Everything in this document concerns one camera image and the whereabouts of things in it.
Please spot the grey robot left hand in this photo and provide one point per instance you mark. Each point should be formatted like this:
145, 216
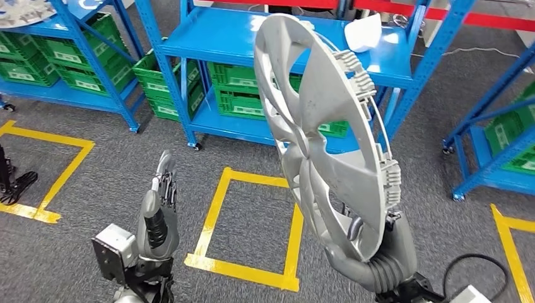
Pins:
161, 234

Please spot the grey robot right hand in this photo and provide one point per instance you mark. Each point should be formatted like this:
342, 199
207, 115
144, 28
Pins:
401, 242

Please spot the silver plastic wheel cover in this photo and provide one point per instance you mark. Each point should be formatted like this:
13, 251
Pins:
25, 12
334, 108

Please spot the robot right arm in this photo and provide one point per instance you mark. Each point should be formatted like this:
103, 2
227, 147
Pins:
388, 276

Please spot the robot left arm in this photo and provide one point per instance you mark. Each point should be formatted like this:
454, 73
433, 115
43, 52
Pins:
146, 280

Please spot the blue metal shelf rack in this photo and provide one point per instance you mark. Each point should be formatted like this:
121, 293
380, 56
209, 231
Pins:
42, 94
217, 37
493, 180

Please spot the white plastic body part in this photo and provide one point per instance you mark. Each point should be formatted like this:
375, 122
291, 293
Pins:
363, 33

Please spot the yellow floor tape square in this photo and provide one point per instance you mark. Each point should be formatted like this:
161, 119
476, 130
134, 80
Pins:
69, 175
246, 273

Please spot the black metal stand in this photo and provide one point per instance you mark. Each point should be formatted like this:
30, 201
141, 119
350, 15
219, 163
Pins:
18, 186

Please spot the red floor tape line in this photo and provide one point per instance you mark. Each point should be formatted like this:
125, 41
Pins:
493, 20

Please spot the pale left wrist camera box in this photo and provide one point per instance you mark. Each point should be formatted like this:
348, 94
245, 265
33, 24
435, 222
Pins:
115, 251

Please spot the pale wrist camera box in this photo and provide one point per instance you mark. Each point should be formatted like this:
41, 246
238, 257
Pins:
115, 251
470, 296

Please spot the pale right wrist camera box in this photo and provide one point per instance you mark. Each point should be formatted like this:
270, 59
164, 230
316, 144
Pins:
470, 296

